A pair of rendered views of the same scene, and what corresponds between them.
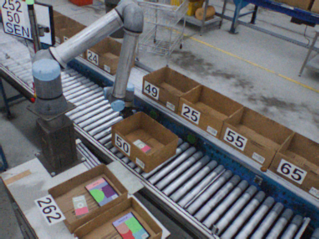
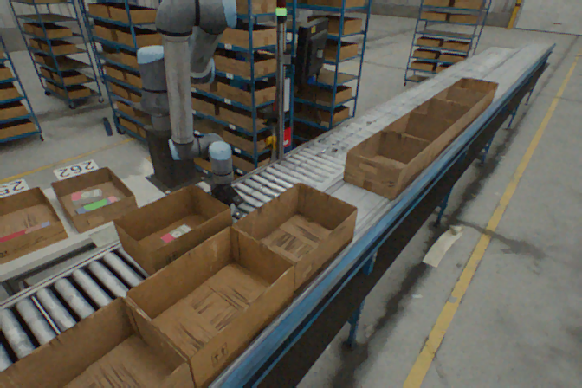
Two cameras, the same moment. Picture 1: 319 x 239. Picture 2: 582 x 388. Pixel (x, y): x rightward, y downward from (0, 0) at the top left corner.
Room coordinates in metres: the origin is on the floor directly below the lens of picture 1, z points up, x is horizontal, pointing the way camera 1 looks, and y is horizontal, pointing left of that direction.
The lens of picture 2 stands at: (2.07, -1.05, 1.79)
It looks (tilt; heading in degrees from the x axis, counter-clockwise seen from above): 35 degrees down; 89
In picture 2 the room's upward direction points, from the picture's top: 2 degrees clockwise
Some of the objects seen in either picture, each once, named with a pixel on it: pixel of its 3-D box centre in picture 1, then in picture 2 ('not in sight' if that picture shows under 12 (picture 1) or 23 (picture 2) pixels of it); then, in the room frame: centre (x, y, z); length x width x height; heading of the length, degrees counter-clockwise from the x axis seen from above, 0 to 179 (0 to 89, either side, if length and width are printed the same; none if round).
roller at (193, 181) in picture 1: (194, 180); (89, 316); (1.36, -0.29, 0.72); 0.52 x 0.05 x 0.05; 141
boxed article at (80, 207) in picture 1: (80, 206); (87, 197); (1.03, 0.40, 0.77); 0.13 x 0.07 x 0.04; 26
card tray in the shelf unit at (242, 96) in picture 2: not in sight; (248, 89); (1.75, 1.65, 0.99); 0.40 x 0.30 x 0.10; 138
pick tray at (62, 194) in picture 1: (88, 195); (94, 197); (1.09, 0.36, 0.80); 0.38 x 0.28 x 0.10; 133
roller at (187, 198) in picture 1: (202, 185); (70, 328); (1.32, -0.35, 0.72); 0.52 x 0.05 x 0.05; 141
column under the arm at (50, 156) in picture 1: (57, 140); (171, 153); (1.42, 0.64, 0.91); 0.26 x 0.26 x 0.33; 46
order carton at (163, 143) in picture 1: (144, 140); (177, 229); (1.59, 0.08, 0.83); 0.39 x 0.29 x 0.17; 49
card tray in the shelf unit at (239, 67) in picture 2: not in sight; (247, 62); (1.75, 1.65, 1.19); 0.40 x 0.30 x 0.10; 141
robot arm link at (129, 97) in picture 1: (127, 91); (221, 158); (1.79, 0.23, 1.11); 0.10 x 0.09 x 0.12; 114
